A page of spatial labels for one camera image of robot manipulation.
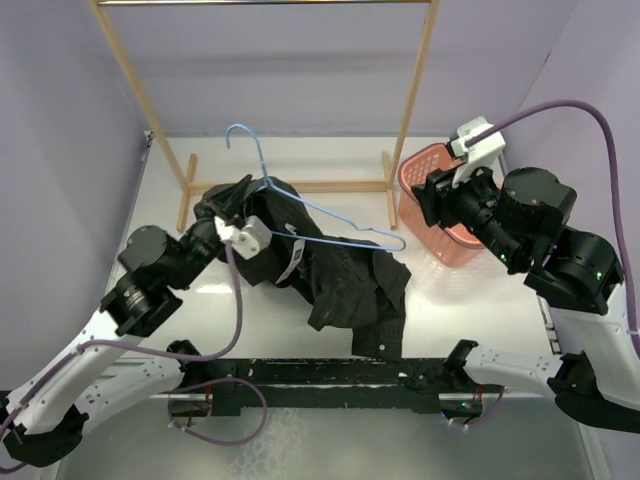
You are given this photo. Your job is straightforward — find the dark pinstriped shirt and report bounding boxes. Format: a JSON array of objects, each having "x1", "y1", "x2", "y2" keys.
[{"x1": 198, "y1": 175, "x2": 411, "y2": 360}]

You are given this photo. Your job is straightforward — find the wooden clothes rack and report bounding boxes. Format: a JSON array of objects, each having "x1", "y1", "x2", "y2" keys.
[{"x1": 85, "y1": 0, "x2": 441, "y2": 234}]

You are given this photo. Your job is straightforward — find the pink plastic basket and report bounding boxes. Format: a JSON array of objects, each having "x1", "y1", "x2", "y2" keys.
[{"x1": 397, "y1": 143, "x2": 485, "y2": 268}]

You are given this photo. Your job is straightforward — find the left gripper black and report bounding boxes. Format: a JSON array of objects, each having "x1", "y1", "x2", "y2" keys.
[{"x1": 170, "y1": 174, "x2": 257, "y2": 289}]

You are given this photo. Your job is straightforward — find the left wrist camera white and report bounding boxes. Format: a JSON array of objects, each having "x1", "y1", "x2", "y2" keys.
[{"x1": 214, "y1": 215, "x2": 272, "y2": 260}]

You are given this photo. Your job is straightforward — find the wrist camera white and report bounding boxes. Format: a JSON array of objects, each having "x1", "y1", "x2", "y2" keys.
[
  {"x1": 446, "y1": 116, "x2": 506, "y2": 188},
  {"x1": 214, "y1": 215, "x2": 272, "y2": 260}
]

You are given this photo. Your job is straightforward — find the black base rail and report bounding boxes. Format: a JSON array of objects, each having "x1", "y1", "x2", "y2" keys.
[{"x1": 169, "y1": 355, "x2": 505, "y2": 417}]

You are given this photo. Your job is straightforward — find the light blue wire hanger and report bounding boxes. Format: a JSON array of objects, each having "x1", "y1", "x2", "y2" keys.
[{"x1": 224, "y1": 123, "x2": 407, "y2": 254}]

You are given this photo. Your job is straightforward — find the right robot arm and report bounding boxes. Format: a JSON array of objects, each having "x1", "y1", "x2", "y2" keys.
[{"x1": 411, "y1": 167, "x2": 639, "y2": 433}]

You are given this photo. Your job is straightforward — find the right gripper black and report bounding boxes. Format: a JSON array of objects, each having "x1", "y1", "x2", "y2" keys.
[{"x1": 412, "y1": 153, "x2": 529, "y2": 269}]

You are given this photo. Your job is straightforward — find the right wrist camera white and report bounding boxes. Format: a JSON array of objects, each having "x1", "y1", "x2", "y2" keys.
[{"x1": 446, "y1": 116, "x2": 506, "y2": 188}]

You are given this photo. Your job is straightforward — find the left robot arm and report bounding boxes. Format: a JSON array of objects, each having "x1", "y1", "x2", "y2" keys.
[{"x1": 1, "y1": 208, "x2": 261, "y2": 469}]

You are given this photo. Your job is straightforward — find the white shirt tag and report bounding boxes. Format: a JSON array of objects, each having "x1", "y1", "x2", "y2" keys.
[{"x1": 276, "y1": 239, "x2": 306, "y2": 285}]

